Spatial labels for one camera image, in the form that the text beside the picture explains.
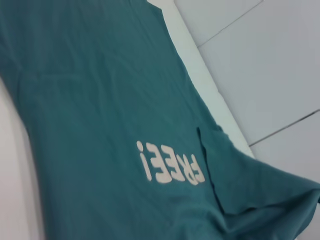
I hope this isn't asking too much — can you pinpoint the teal shirt with FREE print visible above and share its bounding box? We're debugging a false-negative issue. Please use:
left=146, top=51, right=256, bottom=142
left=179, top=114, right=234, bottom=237
left=0, top=0, right=320, bottom=240

